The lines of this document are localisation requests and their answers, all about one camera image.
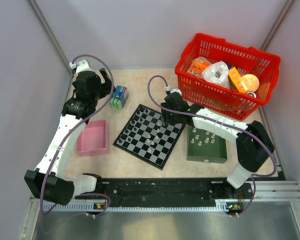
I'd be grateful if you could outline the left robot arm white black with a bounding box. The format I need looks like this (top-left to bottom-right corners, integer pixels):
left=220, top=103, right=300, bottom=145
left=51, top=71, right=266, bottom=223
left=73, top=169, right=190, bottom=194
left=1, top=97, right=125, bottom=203
left=24, top=68, right=114, bottom=206

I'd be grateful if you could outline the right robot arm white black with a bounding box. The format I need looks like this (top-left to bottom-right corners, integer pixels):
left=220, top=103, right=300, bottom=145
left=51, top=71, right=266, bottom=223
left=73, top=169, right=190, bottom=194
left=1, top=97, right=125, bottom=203
left=160, top=92, right=275, bottom=198

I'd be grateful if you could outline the black white chess board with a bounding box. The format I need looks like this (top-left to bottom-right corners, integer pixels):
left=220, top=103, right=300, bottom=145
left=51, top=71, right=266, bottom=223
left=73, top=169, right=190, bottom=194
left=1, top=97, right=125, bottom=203
left=113, top=104, right=185, bottom=170

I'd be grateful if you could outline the blue green sponge pack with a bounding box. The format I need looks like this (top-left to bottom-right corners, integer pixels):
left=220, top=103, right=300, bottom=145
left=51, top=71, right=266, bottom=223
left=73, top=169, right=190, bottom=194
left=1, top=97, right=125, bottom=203
left=109, top=85, right=129, bottom=111

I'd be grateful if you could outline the red plastic basket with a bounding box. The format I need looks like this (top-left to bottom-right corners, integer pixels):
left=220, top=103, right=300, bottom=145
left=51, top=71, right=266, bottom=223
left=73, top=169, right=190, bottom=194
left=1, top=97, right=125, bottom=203
left=175, top=33, right=281, bottom=121

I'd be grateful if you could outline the orange box left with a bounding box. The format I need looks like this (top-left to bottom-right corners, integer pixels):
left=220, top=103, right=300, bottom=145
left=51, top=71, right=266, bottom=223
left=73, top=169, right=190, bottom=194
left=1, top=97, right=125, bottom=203
left=188, top=56, right=212, bottom=75

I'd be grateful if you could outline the orange box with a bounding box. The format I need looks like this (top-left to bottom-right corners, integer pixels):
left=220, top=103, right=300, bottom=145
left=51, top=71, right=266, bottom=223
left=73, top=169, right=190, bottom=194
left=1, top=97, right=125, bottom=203
left=188, top=56, right=212, bottom=75
left=228, top=67, right=248, bottom=94

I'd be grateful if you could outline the green plastic tray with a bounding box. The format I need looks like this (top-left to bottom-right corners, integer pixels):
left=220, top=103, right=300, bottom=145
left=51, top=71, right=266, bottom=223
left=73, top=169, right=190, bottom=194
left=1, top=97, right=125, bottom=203
left=186, top=126, right=228, bottom=164

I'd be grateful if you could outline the white plastic bag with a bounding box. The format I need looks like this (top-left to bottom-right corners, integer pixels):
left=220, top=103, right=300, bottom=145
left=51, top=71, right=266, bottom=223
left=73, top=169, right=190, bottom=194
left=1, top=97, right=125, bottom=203
left=202, top=61, right=230, bottom=89

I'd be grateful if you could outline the pink plastic tray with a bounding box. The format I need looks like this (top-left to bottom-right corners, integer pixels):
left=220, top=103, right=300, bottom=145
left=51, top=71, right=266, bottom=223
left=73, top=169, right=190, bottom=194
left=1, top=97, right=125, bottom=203
left=75, top=119, right=110, bottom=157

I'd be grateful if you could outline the orange box right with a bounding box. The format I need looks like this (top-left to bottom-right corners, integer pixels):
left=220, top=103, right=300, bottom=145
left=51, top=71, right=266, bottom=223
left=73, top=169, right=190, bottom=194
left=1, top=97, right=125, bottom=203
left=228, top=67, right=248, bottom=94

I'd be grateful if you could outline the orange ball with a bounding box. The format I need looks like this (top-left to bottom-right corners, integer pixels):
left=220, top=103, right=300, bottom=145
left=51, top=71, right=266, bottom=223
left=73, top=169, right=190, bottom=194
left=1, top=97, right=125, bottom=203
left=241, top=74, right=260, bottom=92

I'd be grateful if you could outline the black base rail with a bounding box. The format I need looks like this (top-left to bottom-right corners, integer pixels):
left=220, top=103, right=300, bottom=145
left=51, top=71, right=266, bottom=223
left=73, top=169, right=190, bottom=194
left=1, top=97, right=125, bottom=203
left=74, top=177, right=253, bottom=208

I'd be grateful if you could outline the grey cable duct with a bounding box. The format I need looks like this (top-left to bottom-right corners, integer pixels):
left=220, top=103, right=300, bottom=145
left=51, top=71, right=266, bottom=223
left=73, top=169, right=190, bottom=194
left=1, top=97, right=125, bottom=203
left=53, top=201, right=230, bottom=213

